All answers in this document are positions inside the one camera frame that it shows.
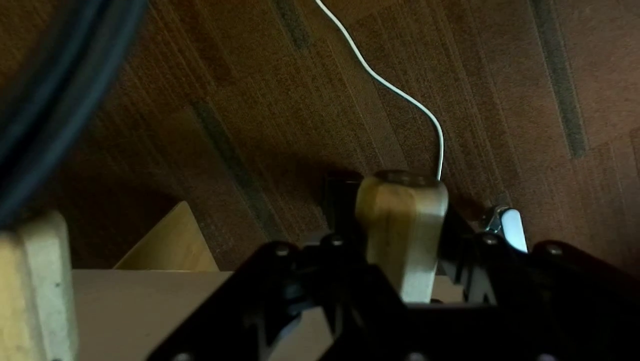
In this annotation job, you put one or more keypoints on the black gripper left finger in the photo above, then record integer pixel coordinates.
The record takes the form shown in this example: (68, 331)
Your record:
(300, 288)

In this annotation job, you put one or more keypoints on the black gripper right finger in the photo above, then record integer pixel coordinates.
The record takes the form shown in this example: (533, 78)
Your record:
(567, 288)

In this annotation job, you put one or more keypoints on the small light wooden box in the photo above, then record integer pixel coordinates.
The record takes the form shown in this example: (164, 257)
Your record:
(172, 244)

